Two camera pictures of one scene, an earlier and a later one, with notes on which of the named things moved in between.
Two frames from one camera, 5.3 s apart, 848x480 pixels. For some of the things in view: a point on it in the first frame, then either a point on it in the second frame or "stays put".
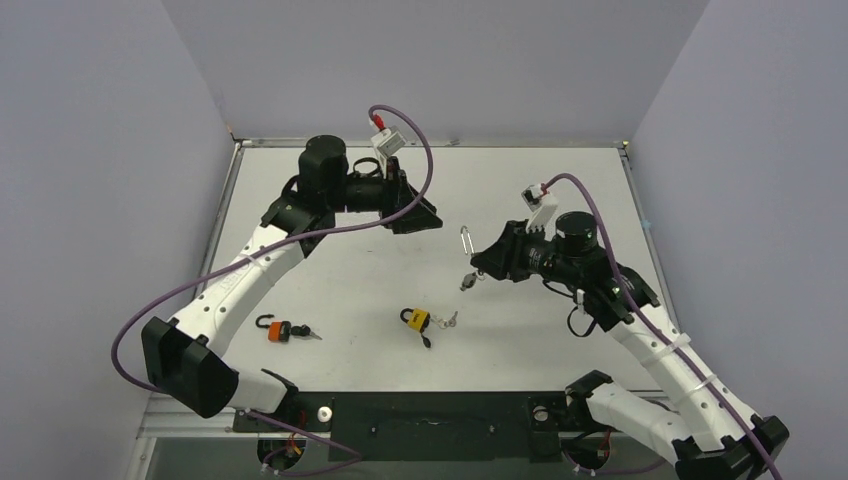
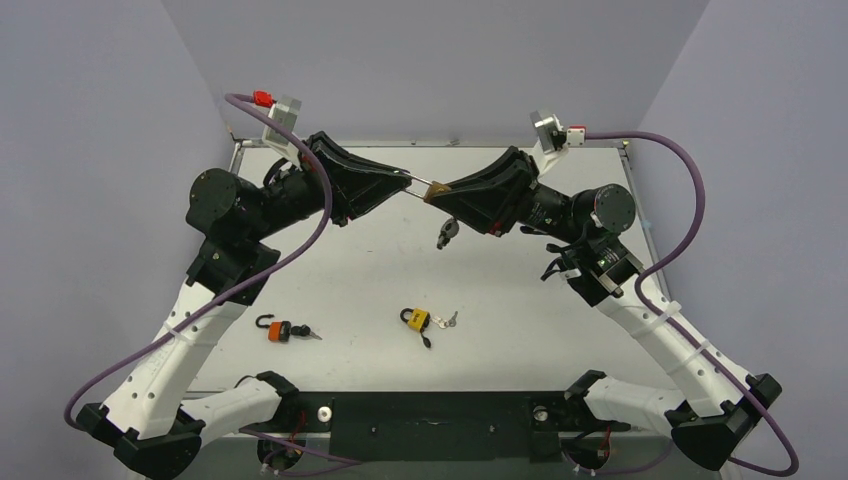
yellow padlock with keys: x=419 y=320 stays put
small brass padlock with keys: x=469 y=279 → x=451 y=227
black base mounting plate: x=435 y=426 stays put
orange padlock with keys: x=282 y=331 stays put
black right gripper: x=516 y=250 → x=521 y=192
